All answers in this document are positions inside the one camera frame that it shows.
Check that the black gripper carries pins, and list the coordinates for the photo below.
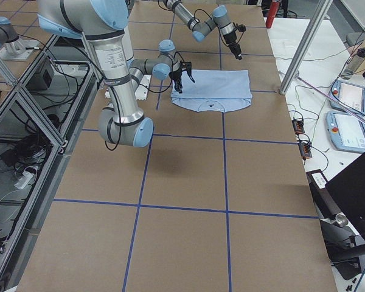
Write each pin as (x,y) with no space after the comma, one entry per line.
(175,76)
(232,41)

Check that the light blue t-shirt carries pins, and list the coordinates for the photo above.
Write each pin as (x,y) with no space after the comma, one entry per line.
(214,90)

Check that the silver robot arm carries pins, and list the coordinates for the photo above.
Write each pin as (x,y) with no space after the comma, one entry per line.
(102,24)
(200,23)

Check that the red cylinder bottle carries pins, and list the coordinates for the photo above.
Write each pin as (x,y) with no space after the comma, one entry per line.
(272,13)

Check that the orange black connector box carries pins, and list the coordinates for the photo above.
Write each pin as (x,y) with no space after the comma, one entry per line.
(298,126)

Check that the far blue teach pendant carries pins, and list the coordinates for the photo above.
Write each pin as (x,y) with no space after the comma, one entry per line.
(349,94)

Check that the blue teach pendant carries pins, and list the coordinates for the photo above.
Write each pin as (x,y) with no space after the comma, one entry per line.
(346,132)
(349,94)

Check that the clear water bottle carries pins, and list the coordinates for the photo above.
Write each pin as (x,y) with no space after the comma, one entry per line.
(354,64)

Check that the near blue teach pendant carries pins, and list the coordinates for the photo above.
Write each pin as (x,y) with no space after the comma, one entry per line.
(346,132)

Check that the white power strip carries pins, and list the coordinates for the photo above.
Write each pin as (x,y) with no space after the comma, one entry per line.
(27,178)

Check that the black laptop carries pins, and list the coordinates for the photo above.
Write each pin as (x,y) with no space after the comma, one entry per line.
(347,189)

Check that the black monitor stand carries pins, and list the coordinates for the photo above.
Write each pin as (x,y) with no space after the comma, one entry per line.
(337,234)

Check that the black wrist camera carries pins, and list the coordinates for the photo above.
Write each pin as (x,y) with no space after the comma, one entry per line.
(239,27)
(186,66)

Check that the aluminium frame post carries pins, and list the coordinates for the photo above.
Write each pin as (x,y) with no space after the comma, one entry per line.
(306,40)

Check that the aluminium frame rack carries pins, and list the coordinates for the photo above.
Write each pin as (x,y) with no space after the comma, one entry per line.
(41,101)

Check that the grabber stick with green handle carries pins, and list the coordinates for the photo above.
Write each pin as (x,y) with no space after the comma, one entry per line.
(345,107)

